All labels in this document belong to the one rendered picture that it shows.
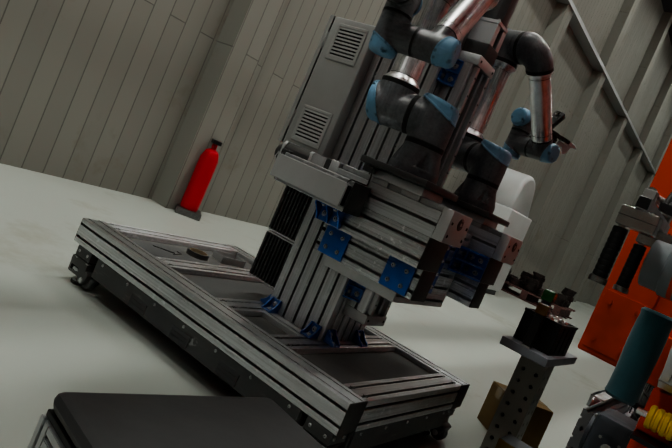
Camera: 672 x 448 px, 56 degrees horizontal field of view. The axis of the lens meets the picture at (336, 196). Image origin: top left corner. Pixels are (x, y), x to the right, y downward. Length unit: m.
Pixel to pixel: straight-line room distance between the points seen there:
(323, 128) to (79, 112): 2.45
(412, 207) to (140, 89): 3.04
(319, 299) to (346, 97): 0.66
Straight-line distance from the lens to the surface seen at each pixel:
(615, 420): 2.10
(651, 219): 1.66
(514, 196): 8.35
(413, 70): 1.85
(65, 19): 4.14
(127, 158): 4.59
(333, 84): 2.14
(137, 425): 0.92
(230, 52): 4.67
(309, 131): 2.14
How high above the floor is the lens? 0.76
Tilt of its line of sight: 2 degrees down
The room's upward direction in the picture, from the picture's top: 23 degrees clockwise
